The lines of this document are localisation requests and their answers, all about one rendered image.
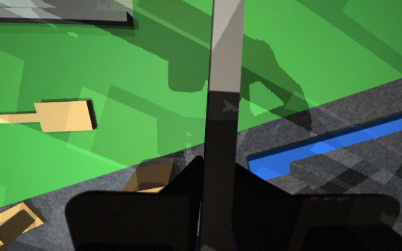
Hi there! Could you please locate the green rectangular mat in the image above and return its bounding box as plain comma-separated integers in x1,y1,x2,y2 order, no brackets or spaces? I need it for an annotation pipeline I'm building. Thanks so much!
0,0,402,207

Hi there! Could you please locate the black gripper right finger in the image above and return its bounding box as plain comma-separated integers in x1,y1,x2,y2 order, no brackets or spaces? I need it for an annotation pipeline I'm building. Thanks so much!
231,163,401,251

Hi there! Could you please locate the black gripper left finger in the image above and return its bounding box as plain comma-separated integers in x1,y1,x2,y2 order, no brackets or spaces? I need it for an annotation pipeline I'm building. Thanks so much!
64,155,203,251

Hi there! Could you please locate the blue flat bar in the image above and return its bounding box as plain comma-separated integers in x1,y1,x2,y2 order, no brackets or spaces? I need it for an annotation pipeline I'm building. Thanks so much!
246,114,402,180

